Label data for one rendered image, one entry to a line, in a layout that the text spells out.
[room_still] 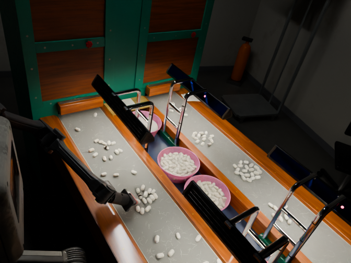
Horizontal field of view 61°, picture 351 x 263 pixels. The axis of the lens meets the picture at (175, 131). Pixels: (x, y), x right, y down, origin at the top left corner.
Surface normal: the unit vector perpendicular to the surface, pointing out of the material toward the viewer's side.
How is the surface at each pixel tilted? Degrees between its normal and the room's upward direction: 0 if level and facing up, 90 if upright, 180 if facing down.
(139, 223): 0
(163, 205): 0
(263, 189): 0
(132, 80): 90
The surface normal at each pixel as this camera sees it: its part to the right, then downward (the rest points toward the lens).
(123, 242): 0.16, -0.78
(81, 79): 0.57, 0.57
